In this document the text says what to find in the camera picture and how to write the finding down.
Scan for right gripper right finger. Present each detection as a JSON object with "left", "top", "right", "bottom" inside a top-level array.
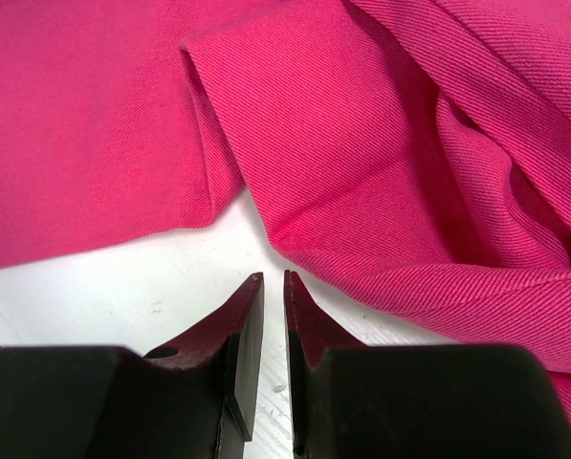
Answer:
[{"left": 283, "top": 270, "right": 365, "bottom": 458}]

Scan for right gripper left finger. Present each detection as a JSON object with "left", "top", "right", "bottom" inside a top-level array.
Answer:
[{"left": 143, "top": 273, "right": 264, "bottom": 458}]

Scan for pink trousers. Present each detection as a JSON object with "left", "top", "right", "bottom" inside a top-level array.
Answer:
[{"left": 0, "top": 1, "right": 571, "bottom": 420}]

